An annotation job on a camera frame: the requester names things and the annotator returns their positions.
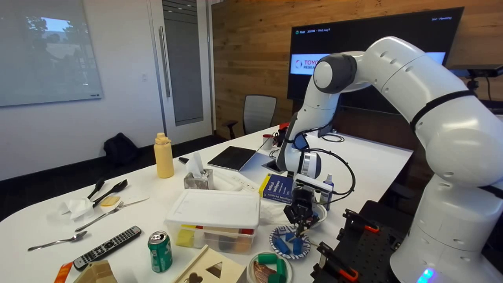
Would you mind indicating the clear plastic storage box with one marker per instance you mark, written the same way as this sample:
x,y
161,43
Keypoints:
x,y
214,210

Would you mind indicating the black orange clamp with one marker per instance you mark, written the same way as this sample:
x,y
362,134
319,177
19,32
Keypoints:
x,y
362,221
338,262

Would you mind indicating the yellow bottle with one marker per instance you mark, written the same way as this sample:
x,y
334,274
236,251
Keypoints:
x,y
164,158

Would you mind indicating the green toy piece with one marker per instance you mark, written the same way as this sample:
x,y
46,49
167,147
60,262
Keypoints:
x,y
275,260

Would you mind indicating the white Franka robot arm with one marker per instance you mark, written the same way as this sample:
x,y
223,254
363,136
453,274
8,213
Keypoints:
x,y
461,136

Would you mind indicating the small black utensil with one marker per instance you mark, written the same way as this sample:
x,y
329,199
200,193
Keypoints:
x,y
96,189

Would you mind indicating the white door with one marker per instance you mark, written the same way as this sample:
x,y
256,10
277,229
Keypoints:
x,y
181,68

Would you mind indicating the silver knife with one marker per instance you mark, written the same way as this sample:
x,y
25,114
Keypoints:
x,y
112,215

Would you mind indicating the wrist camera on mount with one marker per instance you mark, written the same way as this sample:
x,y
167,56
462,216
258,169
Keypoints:
x,y
316,185

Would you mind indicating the wooden shape sorter box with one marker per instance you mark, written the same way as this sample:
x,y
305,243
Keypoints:
x,y
214,270

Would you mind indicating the wooden spoon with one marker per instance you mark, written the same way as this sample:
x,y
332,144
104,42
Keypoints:
x,y
110,202

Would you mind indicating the white crumpled napkin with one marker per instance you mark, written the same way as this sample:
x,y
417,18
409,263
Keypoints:
x,y
73,210

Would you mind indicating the black remote control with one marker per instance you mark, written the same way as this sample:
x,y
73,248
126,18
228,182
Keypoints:
x,y
107,248

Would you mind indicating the glass whiteboard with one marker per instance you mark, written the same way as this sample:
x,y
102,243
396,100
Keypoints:
x,y
47,53

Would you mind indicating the brown cardboard box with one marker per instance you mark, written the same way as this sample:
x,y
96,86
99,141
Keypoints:
x,y
96,274

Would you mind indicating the green soda can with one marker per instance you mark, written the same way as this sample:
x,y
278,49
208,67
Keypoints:
x,y
159,254

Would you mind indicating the black plastic spoon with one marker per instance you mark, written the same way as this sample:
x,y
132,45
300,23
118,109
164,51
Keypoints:
x,y
112,191

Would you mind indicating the grey tissue box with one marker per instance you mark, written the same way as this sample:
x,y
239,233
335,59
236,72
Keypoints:
x,y
198,182

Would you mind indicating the blue block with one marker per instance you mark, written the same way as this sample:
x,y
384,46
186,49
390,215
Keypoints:
x,y
283,246
297,248

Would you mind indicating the blue patterned bowl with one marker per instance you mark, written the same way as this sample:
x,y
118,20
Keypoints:
x,y
288,257

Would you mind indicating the white bowl with green toy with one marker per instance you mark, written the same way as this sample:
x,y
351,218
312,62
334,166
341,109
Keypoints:
x,y
253,271

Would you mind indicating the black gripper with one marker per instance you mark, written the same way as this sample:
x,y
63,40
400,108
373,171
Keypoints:
x,y
302,205

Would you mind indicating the black backpack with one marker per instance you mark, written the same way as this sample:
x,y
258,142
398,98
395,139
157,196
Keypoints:
x,y
120,150

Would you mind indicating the grey office chair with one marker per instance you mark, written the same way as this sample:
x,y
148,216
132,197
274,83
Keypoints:
x,y
260,112

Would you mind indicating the silver fork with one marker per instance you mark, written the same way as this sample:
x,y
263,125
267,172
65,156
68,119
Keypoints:
x,y
60,241

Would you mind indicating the black perforated mounting board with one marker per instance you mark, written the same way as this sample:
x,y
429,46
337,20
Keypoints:
x,y
378,246

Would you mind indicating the wall mounted tv screen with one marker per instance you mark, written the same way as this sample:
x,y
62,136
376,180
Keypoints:
x,y
324,37

